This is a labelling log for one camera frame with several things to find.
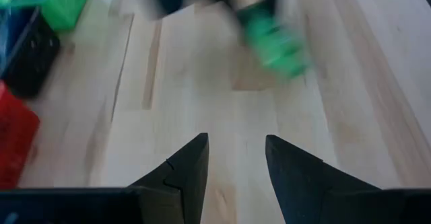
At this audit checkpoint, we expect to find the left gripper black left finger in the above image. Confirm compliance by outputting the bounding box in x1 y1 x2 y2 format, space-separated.
0 133 210 224

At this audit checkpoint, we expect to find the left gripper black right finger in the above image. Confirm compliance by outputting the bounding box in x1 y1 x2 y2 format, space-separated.
265 134 431 224

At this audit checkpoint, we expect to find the green travel shampoo bottle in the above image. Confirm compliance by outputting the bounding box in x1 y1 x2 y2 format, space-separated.
236 1 312 79

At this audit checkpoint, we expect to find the green plastic basket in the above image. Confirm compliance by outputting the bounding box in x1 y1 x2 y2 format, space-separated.
0 0 92 32

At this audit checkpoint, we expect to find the black plastic basket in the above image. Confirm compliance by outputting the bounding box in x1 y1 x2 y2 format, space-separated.
0 13 62 99

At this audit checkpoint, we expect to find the blue plastic basket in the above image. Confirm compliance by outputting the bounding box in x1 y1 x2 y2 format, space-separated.
0 7 36 69

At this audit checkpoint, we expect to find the red plastic basket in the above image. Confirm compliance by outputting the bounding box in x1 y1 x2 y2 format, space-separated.
0 80 42 190

